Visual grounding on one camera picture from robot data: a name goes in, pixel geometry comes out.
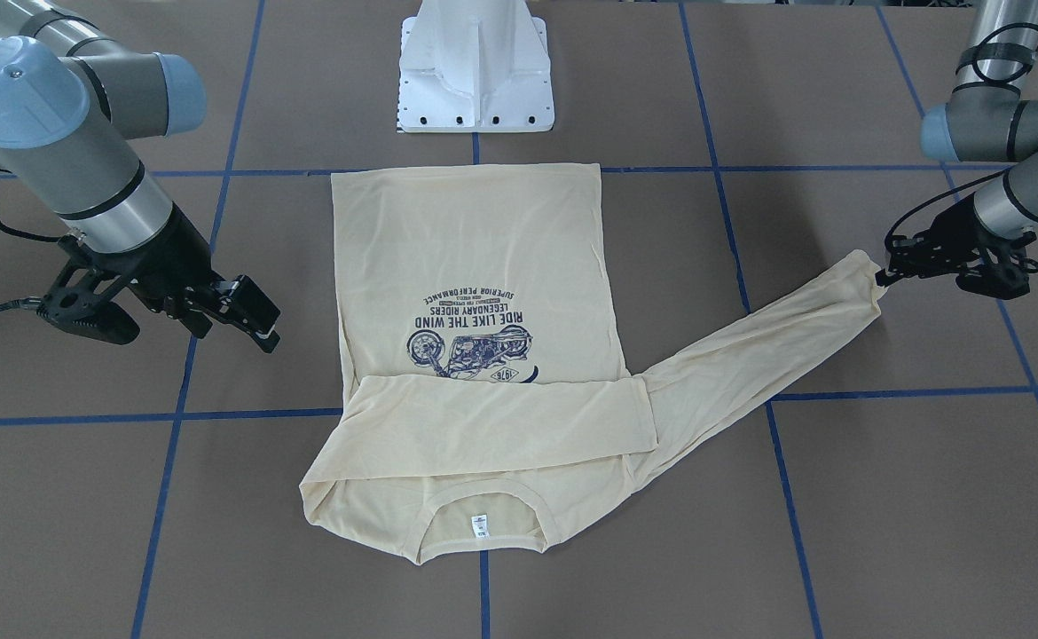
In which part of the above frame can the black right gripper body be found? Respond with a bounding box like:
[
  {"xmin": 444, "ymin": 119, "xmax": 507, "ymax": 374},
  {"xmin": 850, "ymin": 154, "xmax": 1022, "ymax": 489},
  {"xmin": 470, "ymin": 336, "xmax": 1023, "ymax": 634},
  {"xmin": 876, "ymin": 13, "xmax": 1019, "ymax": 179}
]
[{"xmin": 126, "ymin": 205, "xmax": 222, "ymax": 320}]

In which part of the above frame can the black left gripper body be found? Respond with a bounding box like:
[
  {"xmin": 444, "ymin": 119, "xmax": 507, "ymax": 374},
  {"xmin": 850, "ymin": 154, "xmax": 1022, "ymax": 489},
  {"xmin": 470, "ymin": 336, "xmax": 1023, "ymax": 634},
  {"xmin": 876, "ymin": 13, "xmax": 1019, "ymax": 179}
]
[{"xmin": 887, "ymin": 197, "xmax": 979, "ymax": 278}]

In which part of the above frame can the cream long sleeve shirt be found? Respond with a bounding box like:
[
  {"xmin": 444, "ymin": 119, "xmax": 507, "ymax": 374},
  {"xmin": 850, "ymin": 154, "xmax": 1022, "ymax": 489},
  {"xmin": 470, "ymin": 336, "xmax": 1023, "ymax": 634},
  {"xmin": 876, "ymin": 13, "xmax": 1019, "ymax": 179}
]
[{"xmin": 299, "ymin": 163, "xmax": 885, "ymax": 565}]

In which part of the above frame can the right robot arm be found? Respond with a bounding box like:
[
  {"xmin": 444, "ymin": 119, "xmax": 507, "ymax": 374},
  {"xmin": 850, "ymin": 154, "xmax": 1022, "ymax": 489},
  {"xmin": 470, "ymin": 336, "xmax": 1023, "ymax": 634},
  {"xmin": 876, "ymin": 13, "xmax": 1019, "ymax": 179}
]
[{"xmin": 0, "ymin": 1, "xmax": 279, "ymax": 352}]

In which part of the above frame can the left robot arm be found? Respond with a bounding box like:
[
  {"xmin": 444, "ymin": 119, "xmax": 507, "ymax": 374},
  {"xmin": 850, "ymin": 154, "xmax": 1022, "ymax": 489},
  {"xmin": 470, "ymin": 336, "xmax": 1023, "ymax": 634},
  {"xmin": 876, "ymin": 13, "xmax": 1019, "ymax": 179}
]
[{"xmin": 876, "ymin": 1, "xmax": 1038, "ymax": 299}]

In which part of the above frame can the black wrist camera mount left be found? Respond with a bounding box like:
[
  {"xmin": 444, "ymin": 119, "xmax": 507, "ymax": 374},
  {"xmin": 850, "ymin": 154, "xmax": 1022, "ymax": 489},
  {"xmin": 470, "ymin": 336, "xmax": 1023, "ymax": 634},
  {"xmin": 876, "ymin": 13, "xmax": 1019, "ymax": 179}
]
[{"xmin": 955, "ymin": 227, "xmax": 1038, "ymax": 300}]

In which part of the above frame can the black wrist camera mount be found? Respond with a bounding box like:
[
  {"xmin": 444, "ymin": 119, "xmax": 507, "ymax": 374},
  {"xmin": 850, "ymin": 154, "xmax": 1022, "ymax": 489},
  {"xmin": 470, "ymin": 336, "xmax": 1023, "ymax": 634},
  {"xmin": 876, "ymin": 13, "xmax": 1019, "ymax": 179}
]
[
  {"xmin": 35, "ymin": 233, "xmax": 139, "ymax": 345},
  {"xmin": 955, "ymin": 227, "xmax": 1038, "ymax": 300}
]

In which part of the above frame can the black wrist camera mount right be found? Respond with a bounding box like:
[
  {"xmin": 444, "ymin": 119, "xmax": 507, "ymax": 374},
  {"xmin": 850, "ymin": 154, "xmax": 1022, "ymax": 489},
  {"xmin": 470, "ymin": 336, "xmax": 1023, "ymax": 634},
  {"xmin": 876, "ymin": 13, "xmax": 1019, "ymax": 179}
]
[{"xmin": 35, "ymin": 233, "xmax": 139, "ymax": 345}]

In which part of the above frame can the white camera stand pillar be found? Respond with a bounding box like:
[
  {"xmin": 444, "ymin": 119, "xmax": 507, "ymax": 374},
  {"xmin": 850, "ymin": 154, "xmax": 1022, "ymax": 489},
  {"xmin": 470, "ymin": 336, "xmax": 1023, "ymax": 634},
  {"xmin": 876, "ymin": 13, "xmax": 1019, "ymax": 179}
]
[{"xmin": 397, "ymin": 1, "xmax": 555, "ymax": 134}]

